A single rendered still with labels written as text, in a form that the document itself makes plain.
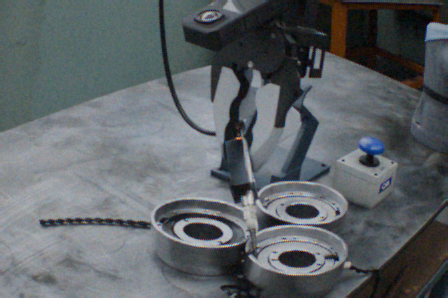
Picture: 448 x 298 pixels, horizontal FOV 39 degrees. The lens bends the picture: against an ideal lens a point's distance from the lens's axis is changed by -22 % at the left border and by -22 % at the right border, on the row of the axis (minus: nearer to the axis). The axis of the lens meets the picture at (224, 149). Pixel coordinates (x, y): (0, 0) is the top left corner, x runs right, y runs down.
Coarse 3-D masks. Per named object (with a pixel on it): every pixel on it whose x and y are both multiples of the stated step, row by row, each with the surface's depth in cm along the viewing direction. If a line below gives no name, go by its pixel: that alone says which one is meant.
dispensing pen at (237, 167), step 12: (240, 120) 78; (240, 132) 77; (228, 144) 75; (240, 144) 75; (228, 156) 74; (240, 156) 74; (240, 168) 73; (240, 180) 73; (240, 192) 74; (252, 192) 74; (252, 204) 73; (252, 216) 73; (252, 228) 72; (252, 240) 72
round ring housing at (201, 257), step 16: (160, 208) 77; (176, 208) 79; (192, 208) 80; (208, 208) 80; (224, 208) 79; (240, 208) 78; (160, 224) 76; (176, 224) 76; (192, 224) 77; (208, 224) 77; (240, 224) 77; (160, 240) 72; (176, 240) 71; (192, 240) 73; (208, 240) 78; (224, 240) 74; (160, 256) 74; (176, 256) 71; (192, 256) 71; (208, 256) 71; (224, 256) 71; (240, 256) 72; (192, 272) 72; (208, 272) 72; (224, 272) 73
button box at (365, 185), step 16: (352, 160) 92; (384, 160) 93; (336, 176) 92; (352, 176) 90; (368, 176) 88; (384, 176) 89; (352, 192) 90; (368, 192) 89; (384, 192) 91; (368, 208) 89
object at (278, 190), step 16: (272, 192) 84; (288, 192) 85; (304, 192) 86; (320, 192) 85; (336, 192) 84; (256, 208) 80; (288, 208) 83; (304, 208) 83; (320, 208) 82; (336, 208) 83; (272, 224) 78; (288, 224) 76; (304, 224) 76; (320, 224) 76; (336, 224) 78
